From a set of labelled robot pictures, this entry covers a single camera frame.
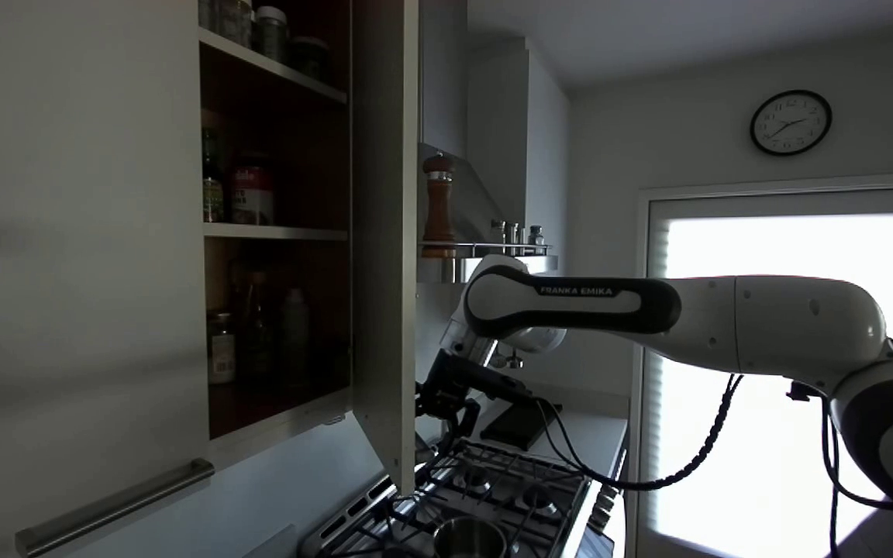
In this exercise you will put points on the clear glass jar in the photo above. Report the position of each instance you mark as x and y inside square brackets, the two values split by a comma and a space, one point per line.
[237, 19]

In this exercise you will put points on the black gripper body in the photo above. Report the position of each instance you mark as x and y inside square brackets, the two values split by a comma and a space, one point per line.
[471, 384]

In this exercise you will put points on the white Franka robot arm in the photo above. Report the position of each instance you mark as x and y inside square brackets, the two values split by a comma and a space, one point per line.
[776, 320]

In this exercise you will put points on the brown wooden pepper mill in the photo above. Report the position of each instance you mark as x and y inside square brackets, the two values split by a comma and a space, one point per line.
[438, 207]

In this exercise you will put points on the white tall wall cabinet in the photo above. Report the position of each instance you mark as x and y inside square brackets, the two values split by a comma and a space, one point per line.
[543, 155]

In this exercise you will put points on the grey lidded jar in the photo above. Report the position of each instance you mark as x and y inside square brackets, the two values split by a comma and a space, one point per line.
[272, 31]

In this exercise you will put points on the dark squat jar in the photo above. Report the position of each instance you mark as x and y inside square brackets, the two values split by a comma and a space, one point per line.
[307, 60]

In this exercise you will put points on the small spice shaker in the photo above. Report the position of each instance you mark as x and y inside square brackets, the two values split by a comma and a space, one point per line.
[499, 235]
[536, 236]
[517, 235]

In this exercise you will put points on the white plastic bottle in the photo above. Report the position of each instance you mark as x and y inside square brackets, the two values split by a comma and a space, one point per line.
[296, 335]

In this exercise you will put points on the red labelled can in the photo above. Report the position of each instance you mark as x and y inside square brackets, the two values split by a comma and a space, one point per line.
[253, 195]

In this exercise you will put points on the small steel saucepan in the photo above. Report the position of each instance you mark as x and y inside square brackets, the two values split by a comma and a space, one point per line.
[465, 540]

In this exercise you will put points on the dark tall bottle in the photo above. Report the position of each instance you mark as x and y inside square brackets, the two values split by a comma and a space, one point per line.
[260, 335]

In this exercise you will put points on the wooden cabinet body with shelves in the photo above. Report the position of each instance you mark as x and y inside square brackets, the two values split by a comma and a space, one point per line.
[272, 230]

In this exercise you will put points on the round black wall clock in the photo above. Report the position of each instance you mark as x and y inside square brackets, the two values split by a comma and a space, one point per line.
[790, 123]

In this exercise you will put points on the bright window with blind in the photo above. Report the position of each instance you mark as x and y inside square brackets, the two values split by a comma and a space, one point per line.
[776, 244]

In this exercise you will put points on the black tilted board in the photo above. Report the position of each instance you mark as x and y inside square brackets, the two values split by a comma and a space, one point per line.
[528, 426]

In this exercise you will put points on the wide white cabinet door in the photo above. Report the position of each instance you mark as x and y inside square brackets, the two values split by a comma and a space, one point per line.
[76, 207]

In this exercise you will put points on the narrow white cabinet door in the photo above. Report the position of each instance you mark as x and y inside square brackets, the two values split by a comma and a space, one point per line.
[386, 207]

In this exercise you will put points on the green glass bottle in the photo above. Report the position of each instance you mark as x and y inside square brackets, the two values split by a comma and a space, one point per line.
[214, 189]

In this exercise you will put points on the small white labelled jar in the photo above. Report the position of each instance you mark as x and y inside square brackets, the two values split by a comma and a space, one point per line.
[222, 352]

